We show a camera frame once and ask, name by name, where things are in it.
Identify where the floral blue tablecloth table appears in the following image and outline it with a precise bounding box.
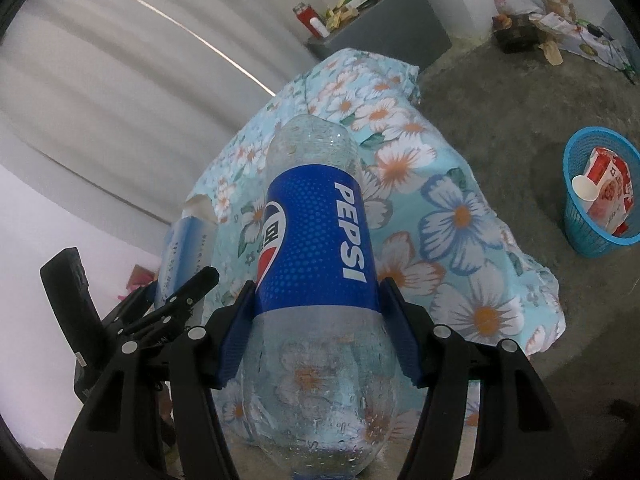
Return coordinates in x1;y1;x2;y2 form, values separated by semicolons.
187;47;568;431

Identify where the white paper cup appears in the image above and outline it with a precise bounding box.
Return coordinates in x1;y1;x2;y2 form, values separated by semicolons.
571;175;598;203

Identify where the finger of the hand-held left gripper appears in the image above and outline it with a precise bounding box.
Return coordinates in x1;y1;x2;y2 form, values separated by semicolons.
112;266;221;346
97;282;158;332

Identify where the red jar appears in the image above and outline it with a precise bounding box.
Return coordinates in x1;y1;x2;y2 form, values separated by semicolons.
292;2;313;38

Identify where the grey cabinet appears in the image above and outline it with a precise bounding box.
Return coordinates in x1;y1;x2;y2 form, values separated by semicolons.
305;0;453;73

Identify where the blue plastic waste basket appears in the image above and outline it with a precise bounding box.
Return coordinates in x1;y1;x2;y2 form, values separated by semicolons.
562;126;640;260

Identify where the thin white cable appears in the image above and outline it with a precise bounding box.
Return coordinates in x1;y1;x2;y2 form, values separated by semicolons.
112;0;276;96

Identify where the pile of snack packets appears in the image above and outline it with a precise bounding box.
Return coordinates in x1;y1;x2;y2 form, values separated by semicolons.
322;0;393;28

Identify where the blue and white paper packet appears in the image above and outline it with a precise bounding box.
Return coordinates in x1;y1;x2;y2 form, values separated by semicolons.
152;195;216;311

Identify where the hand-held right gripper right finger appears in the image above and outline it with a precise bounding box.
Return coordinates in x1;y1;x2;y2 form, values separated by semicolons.
381;276;581;480

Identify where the white curtain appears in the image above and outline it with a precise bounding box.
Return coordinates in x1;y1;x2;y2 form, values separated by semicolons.
0;0;416;226

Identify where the dark box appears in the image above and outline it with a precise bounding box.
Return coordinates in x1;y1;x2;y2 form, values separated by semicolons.
492;14;543;56

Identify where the pink packet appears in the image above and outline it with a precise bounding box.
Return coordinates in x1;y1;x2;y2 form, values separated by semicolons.
122;264;158;301

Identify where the brown paper scrap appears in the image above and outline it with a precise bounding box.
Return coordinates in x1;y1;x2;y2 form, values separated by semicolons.
537;40;563;66

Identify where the red and white carton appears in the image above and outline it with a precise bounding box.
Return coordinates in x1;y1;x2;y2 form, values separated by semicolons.
582;146;637;237

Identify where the patterned sheet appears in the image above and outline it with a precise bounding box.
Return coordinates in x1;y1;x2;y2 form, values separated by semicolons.
530;10;633;68

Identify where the clear plastic bottle blue cap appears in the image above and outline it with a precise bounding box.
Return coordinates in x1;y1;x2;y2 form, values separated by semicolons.
239;114;401;480

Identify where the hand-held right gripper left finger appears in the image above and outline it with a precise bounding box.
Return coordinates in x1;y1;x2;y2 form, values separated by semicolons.
54;280;258;480

